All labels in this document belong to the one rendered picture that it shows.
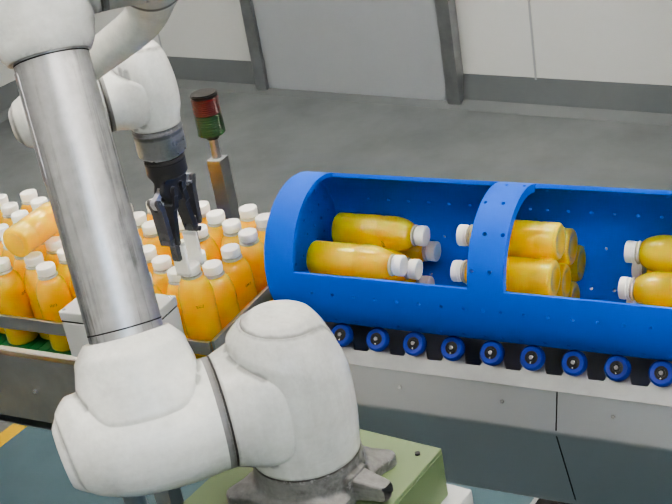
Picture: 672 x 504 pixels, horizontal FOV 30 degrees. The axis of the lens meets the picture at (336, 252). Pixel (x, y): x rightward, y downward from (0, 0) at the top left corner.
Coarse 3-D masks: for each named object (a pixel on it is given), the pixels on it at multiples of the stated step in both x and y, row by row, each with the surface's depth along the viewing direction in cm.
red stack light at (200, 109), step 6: (216, 96) 282; (192, 102) 282; (198, 102) 281; (204, 102) 280; (210, 102) 281; (216, 102) 282; (192, 108) 283; (198, 108) 281; (204, 108) 281; (210, 108) 281; (216, 108) 282; (198, 114) 282; (204, 114) 282; (210, 114) 282; (216, 114) 283
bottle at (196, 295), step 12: (204, 276) 237; (180, 288) 237; (192, 288) 235; (204, 288) 236; (180, 300) 237; (192, 300) 236; (204, 300) 236; (192, 312) 237; (204, 312) 237; (216, 312) 240; (192, 324) 238; (204, 324) 238; (216, 324) 240; (192, 336) 240; (204, 336) 239
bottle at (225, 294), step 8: (224, 272) 244; (216, 280) 243; (224, 280) 243; (216, 288) 242; (224, 288) 243; (232, 288) 244; (216, 296) 243; (224, 296) 243; (232, 296) 244; (224, 304) 244; (232, 304) 245; (224, 312) 244; (232, 312) 245; (224, 320) 245
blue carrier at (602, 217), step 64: (320, 192) 247; (384, 192) 243; (448, 192) 236; (512, 192) 216; (576, 192) 221; (640, 192) 212; (448, 256) 244; (384, 320) 227; (448, 320) 219; (512, 320) 212; (576, 320) 206; (640, 320) 200
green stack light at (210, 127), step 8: (200, 120) 283; (208, 120) 282; (216, 120) 283; (200, 128) 284; (208, 128) 283; (216, 128) 284; (224, 128) 286; (200, 136) 285; (208, 136) 284; (216, 136) 284
